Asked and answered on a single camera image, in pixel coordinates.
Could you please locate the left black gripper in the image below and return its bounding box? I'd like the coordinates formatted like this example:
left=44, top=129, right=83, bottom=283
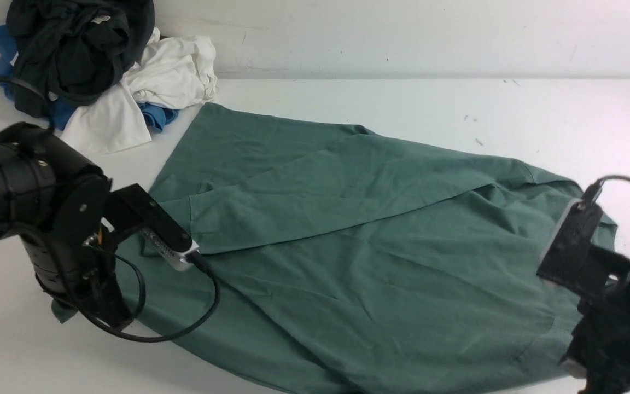
left=48, top=224, right=147, bottom=331

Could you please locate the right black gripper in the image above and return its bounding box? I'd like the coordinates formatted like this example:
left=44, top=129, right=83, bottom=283
left=558, top=308, right=630, bottom=393

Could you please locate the green long-sleeved shirt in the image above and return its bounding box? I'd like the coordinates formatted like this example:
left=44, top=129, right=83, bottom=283
left=51, top=103, right=619, bottom=394

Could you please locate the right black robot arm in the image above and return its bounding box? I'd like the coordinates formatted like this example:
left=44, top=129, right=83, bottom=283
left=559, top=272, right=630, bottom=393

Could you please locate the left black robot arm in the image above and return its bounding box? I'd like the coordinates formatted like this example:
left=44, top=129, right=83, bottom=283
left=0, top=122, right=137, bottom=330

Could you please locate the blue garment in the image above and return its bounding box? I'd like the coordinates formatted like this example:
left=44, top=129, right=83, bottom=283
left=0, top=25, right=178, bottom=132

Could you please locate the white garment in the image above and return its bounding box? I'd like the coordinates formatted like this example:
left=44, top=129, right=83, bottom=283
left=61, top=29, right=217, bottom=155

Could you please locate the black garment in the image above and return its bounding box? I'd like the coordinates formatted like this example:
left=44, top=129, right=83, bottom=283
left=7, top=1, right=155, bottom=118

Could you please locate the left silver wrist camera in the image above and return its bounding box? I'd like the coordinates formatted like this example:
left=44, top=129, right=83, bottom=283
left=102, top=184, right=199, bottom=271

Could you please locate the left black camera cable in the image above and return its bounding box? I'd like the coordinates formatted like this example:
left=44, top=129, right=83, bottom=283
left=0, top=76, right=221, bottom=344

